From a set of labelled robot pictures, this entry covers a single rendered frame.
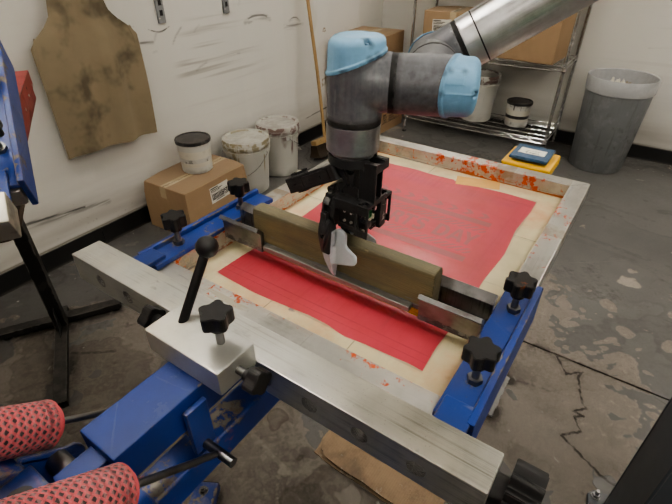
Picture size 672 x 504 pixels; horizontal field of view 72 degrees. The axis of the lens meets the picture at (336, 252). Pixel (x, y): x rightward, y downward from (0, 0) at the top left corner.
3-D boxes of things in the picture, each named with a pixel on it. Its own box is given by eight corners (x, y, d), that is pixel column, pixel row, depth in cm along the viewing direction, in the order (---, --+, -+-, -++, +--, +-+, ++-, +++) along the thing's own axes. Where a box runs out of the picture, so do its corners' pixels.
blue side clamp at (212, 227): (258, 216, 104) (255, 188, 100) (275, 222, 102) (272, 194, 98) (145, 284, 84) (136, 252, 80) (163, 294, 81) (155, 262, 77)
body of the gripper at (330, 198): (364, 245, 68) (369, 169, 61) (317, 227, 72) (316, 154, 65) (390, 223, 73) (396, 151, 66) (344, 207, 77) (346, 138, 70)
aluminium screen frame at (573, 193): (372, 145, 136) (372, 133, 133) (585, 198, 108) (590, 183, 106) (146, 282, 82) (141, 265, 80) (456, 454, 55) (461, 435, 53)
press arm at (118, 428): (211, 359, 62) (205, 332, 59) (243, 379, 59) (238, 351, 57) (92, 457, 50) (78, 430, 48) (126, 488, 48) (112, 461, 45)
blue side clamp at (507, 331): (502, 309, 78) (511, 276, 74) (533, 320, 76) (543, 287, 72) (426, 441, 58) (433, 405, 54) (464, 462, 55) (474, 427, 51)
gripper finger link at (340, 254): (348, 291, 73) (355, 238, 69) (318, 278, 75) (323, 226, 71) (358, 284, 75) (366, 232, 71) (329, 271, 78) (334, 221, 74)
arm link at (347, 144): (315, 123, 63) (348, 108, 68) (315, 155, 65) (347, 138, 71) (362, 135, 59) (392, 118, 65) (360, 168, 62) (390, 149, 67)
